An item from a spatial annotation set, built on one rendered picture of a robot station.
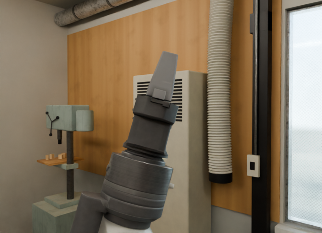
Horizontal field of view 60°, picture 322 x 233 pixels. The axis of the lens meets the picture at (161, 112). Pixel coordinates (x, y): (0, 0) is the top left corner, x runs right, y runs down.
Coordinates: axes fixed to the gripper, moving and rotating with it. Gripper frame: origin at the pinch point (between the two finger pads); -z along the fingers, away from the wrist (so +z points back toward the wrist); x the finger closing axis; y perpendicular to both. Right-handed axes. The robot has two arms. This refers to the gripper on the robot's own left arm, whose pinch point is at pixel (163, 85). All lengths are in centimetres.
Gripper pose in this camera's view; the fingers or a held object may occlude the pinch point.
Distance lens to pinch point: 40.5
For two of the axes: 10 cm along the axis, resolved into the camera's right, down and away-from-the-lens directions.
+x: 0.3, -1.3, -9.9
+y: -9.7, -2.6, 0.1
